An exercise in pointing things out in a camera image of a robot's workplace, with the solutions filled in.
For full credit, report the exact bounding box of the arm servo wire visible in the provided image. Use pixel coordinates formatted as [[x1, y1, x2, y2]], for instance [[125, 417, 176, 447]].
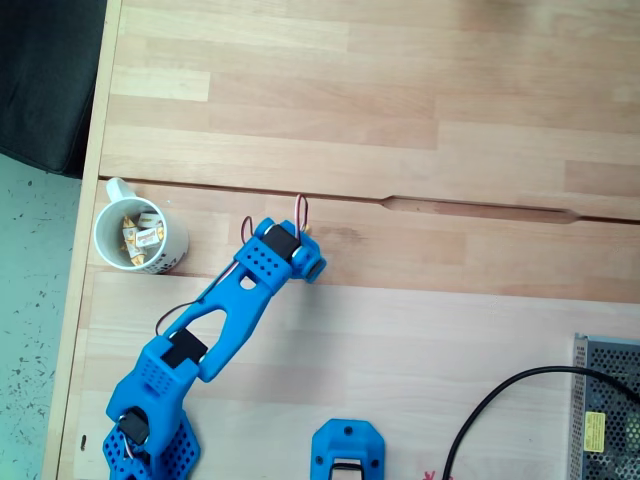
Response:
[[241, 193, 310, 242]]

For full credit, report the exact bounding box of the thick black cable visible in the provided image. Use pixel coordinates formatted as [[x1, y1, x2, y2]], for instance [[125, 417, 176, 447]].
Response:
[[439, 365, 640, 480]]

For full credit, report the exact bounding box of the blue printed post mount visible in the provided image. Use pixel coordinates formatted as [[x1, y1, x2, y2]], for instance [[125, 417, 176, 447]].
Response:
[[310, 418, 388, 480]]

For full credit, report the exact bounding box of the black cushion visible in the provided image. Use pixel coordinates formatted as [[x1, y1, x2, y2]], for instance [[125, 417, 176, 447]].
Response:
[[0, 0, 109, 179]]

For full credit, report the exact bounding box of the perforated metal power supply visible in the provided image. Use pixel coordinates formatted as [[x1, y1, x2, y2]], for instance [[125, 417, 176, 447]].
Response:
[[569, 331, 640, 480]]

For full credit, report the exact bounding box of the white ceramic mug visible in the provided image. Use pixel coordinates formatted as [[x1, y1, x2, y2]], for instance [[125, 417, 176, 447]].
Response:
[[93, 176, 191, 276]]

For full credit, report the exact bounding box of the pale wooden base board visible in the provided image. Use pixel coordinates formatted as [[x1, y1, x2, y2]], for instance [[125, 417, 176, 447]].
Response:
[[74, 271, 640, 480]]

